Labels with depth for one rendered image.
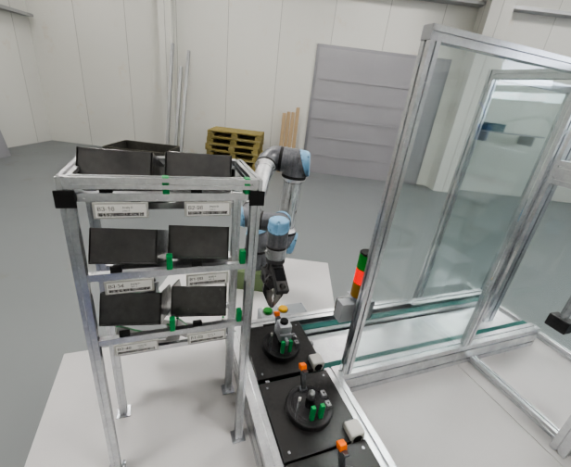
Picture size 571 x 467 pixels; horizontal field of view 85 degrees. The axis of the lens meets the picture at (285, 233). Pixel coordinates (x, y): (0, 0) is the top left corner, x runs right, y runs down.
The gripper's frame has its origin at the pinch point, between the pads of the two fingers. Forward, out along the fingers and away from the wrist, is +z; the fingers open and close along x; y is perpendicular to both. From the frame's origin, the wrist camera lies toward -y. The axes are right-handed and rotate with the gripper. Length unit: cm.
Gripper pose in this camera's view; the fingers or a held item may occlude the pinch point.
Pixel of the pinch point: (272, 305)
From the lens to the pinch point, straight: 123.7
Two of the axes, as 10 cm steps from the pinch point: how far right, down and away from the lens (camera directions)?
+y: -3.4, -4.0, 8.5
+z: -1.0, 9.2, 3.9
